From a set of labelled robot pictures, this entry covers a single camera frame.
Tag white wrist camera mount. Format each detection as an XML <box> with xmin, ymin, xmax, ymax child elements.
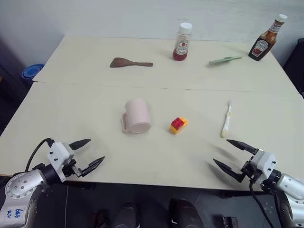
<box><xmin>250</xmin><ymin>149</ymin><xmax>277</xmax><ymax>178</ymax></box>
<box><xmin>47</xmin><ymin>142</ymin><xmax>75</xmax><ymax>183</ymax></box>

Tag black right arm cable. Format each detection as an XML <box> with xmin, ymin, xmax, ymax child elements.
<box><xmin>248</xmin><ymin>178</ymin><xmax>276</xmax><ymax>228</ymax></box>

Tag dark rounded shape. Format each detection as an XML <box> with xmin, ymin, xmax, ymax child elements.
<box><xmin>111</xmin><ymin>201</ymin><xmax>140</xmax><ymax>228</ymax></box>

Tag light green comb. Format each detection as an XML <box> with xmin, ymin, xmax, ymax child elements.
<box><xmin>209</xmin><ymin>55</ymin><xmax>244</xmax><ymax>66</ymax></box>

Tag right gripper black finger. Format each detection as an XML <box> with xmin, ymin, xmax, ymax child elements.
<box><xmin>212</xmin><ymin>158</ymin><xmax>246</xmax><ymax>184</ymax></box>
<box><xmin>226</xmin><ymin>139</ymin><xmax>259</xmax><ymax>155</ymax></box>

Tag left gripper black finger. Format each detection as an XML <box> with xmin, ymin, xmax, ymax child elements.
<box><xmin>79</xmin><ymin>155</ymin><xmax>106</xmax><ymax>178</ymax></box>
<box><xmin>68</xmin><ymin>139</ymin><xmax>92</xmax><ymax>151</ymax></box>

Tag pink ribbed plastic mug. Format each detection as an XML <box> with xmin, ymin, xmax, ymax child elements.
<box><xmin>121</xmin><ymin>98</ymin><xmax>153</xmax><ymax>134</ymax></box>

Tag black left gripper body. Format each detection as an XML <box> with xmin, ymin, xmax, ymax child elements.
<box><xmin>62</xmin><ymin>159</ymin><xmax>84</xmax><ymax>178</ymax></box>

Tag brown wooden spatula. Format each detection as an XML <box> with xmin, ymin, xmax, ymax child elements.
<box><xmin>109</xmin><ymin>57</ymin><xmax>154</xmax><ymax>69</ymax></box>

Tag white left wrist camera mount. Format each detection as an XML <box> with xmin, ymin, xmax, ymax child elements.
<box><xmin>47</xmin><ymin>142</ymin><xmax>75</xmax><ymax>183</ymax></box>

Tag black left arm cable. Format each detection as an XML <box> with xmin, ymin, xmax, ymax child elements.
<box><xmin>25</xmin><ymin>137</ymin><xmax>53</xmax><ymax>172</ymax></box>

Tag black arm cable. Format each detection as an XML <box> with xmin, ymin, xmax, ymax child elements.
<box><xmin>248</xmin><ymin>178</ymin><xmax>276</xmax><ymax>228</ymax></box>
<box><xmin>25</xmin><ymin>137</ymin><xmax>53</xmax><ymax>172</ymax></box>

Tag dark brown sauce bottle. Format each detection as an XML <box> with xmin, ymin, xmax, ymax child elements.
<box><xmin>247</xmin><ymin>14</ymin><xmax>288</xmax><ymax>62</ymax></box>

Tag clear ketchup bottle white cap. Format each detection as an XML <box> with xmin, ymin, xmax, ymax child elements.
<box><xmin>172</xmin><ymin>22</ymin><xmax>193</xmax><ymax>61</ymax></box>

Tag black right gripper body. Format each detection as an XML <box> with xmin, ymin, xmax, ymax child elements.
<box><xmin>240</xmin><ymin>155</ymin><xmax>261</xmax><ymax>185</ymax></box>

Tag red and yellow toy bricks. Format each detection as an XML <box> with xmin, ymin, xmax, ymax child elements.
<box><xmin>169</xmin><ymin>116</ymin><xmax>190</xmax><ymax>135</ymax></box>

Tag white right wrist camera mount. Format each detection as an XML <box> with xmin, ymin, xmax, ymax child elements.
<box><xmin>250</xmin><ymin>149</ymin><xmax>277</xmax><ymax>178</ymax></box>

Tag white and yellow toothbrush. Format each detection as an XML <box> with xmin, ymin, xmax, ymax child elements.
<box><xmin>220</xmin><ymin>99</ymin><xmax>236</xmax><ymax>139</ymax></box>

